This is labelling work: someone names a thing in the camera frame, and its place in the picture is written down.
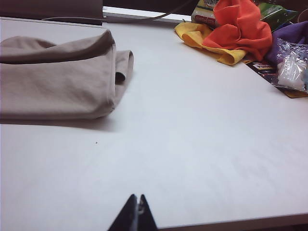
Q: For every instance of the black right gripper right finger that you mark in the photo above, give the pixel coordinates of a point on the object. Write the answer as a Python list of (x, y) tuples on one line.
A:
[(146, 216)]

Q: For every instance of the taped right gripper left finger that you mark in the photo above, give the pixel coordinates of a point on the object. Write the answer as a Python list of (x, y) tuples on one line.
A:
[(127, 216)]

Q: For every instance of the beige T-shirt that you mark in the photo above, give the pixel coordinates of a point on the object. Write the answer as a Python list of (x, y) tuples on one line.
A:
[(55, 86)]

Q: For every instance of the yellow cloth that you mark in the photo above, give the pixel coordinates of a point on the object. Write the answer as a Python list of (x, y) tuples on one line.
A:
[(216, 49)]

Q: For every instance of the black printed packet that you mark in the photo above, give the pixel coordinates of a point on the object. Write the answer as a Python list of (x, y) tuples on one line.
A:
[(264, 71)]

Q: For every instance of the clear plastic bag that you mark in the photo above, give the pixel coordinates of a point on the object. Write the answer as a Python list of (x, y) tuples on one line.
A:
[(292, 67)]

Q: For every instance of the orange cloth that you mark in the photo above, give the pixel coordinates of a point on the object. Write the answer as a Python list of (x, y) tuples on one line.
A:
[(243, 31)]

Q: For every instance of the white snack package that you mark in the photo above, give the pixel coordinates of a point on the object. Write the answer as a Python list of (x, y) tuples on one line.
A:
[(204, 14)]

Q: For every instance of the grey desk divider panel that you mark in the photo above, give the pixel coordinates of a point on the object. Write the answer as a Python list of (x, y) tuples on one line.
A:
[(48, 8)]

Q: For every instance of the purple cloth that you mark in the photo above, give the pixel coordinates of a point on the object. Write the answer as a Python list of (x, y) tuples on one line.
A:
[(291, 31)]

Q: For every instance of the green package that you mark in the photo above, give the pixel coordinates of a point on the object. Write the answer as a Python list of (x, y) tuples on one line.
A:
[(276, 12)]

